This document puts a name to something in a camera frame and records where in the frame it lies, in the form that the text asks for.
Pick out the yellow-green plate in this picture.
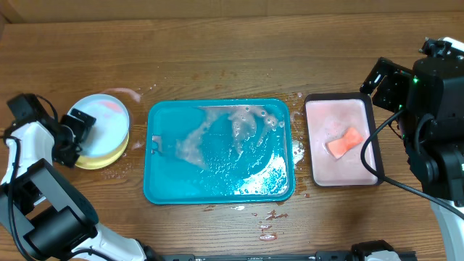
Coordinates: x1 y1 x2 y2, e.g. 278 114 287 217
75 134 130 170

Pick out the light blue plate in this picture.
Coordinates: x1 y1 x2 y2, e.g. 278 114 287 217
68 94 130 157

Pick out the pink sponge with dark scourer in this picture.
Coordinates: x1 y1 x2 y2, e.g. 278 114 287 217
326 127 363 159

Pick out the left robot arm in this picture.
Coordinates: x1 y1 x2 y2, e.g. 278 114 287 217
1 94 159 261

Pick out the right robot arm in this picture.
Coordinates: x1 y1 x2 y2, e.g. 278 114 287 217
360 37 463 260

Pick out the black tray with soapy water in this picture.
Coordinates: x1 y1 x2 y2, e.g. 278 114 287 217
304 93 381 187

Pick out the teal plastic tray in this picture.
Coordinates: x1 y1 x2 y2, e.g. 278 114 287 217
143 99 296 205

